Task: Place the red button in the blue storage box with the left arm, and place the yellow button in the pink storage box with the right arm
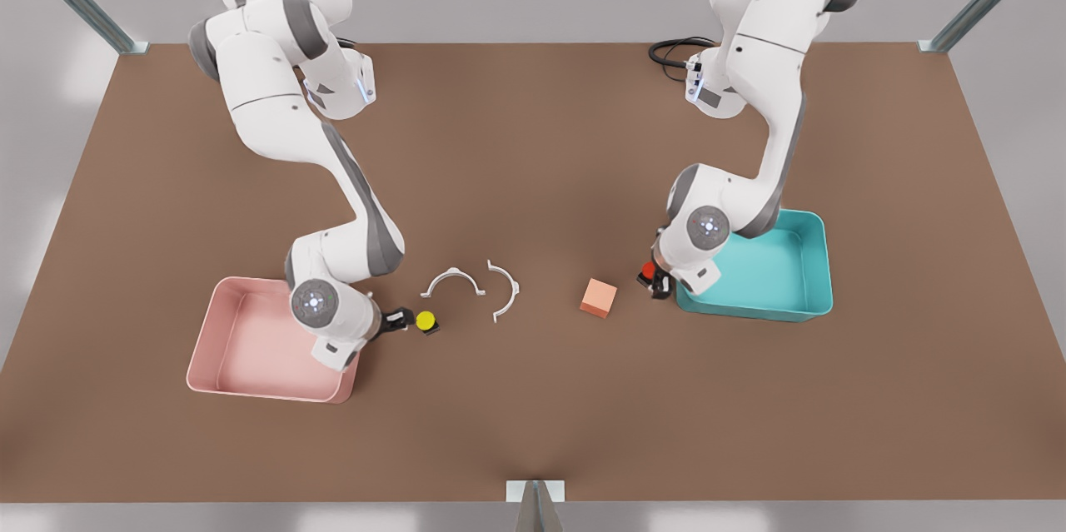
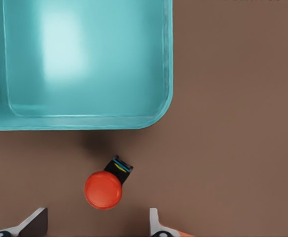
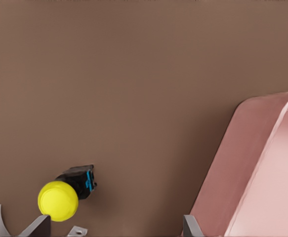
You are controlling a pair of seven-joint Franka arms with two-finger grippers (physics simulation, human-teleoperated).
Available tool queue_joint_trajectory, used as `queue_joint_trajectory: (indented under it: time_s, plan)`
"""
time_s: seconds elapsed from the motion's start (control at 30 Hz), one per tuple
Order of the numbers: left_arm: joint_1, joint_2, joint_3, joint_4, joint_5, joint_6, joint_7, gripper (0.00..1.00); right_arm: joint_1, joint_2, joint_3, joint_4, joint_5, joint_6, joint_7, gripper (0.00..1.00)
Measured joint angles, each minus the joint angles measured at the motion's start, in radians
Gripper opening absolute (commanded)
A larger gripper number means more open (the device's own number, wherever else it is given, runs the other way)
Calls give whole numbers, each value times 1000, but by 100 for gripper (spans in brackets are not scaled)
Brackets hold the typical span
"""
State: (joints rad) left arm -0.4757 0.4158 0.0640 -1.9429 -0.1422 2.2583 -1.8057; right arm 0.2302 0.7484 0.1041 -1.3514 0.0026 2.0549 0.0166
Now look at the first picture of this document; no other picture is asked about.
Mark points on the red button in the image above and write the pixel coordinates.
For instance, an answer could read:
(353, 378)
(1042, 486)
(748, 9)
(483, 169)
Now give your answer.
(648, 270)

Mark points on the yellow button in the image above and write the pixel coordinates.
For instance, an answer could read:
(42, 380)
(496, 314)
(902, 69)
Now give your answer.
(426, 320)

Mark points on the blue storage box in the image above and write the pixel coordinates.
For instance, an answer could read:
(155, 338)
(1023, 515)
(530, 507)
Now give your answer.
(770, 270)

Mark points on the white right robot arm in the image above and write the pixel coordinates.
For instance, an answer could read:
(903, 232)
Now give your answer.
(283, 111)

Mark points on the white curved clip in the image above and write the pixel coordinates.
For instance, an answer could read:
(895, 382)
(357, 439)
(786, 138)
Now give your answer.
(452, 280)
(506, 290)

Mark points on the pink storage box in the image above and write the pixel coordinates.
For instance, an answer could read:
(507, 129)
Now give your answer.
(258, 345)

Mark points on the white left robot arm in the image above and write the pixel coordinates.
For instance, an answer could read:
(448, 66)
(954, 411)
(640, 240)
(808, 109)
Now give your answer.
(770, 57)

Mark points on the orange cube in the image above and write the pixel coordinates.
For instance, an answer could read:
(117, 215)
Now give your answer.
(599, 297)

